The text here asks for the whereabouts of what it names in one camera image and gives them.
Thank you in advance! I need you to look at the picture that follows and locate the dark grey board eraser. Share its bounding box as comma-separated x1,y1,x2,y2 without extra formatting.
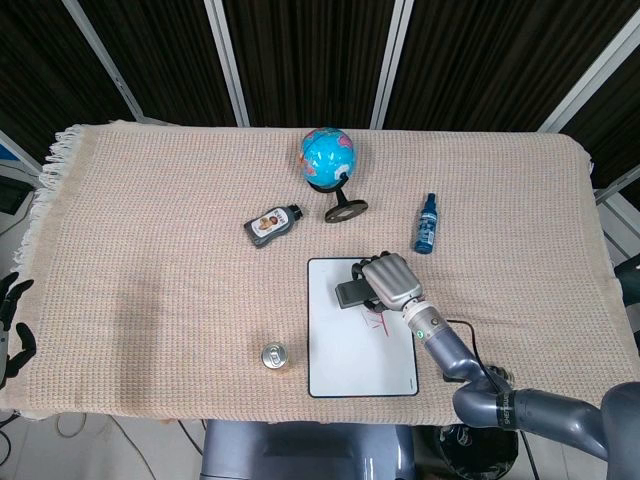
335,279,374,310

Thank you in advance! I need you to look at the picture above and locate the grey robot torso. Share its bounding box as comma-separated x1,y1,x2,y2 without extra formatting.
199,418,416,480

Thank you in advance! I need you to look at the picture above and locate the white frame post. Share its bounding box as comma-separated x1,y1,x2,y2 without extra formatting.
537,19,640,134
203,0,251,127
62,0,151,124
369,0,416,129

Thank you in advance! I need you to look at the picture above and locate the blue globe on black stand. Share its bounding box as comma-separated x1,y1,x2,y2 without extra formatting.
298,127,369,224

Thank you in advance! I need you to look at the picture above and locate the black round bin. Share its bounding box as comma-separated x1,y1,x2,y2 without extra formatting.
438,423,521,480

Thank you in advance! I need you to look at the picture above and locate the black velcro strap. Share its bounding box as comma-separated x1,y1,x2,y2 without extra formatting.
493,392,517,431

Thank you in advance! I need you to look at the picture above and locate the white board with black rim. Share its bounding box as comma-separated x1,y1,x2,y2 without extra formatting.
306,257,420,399

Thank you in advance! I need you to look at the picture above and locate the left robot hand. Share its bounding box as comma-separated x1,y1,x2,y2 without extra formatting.
0,272,37,391

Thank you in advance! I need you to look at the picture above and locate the dark sauce bottle with label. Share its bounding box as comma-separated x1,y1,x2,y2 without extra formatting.
243,203,305,250

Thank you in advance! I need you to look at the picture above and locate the blue spray bottle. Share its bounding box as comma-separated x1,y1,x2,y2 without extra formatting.
412,192,440,255

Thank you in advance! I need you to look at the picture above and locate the beige waffle-weave tablecloth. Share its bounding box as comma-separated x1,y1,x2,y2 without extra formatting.
0,120,626,430

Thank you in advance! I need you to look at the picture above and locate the orange drink can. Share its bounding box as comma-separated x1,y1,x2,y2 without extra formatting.
259,342,291,372

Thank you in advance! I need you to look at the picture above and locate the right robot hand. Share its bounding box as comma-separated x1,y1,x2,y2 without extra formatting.
351,252,427,314

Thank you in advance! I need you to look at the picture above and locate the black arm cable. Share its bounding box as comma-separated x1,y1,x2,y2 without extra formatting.
446,318,534,480

